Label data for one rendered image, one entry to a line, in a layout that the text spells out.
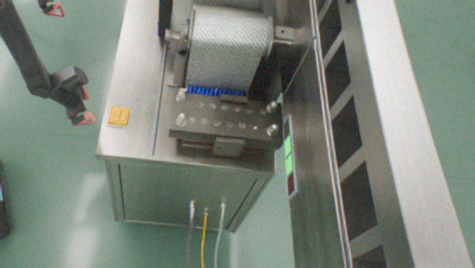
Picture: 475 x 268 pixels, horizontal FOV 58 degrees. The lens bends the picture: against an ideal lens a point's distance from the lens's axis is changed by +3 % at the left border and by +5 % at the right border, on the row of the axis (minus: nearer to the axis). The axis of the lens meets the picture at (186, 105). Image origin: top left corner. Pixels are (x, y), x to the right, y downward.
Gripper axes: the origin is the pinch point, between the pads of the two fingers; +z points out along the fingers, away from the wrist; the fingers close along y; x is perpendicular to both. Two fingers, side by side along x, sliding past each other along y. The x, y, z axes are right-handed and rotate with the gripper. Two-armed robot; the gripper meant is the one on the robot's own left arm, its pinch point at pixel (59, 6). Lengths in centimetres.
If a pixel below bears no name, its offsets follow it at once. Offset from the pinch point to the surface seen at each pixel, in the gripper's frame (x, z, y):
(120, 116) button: -3, 16, -48
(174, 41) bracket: -35, 6, -38
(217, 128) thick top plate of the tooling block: -34, 21, -69
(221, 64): -46, 12, -52
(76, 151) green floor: 60, 86, -10
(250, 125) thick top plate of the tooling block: -44, 27, -71
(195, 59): -39, 7, -49
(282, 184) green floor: -36, 141, -67
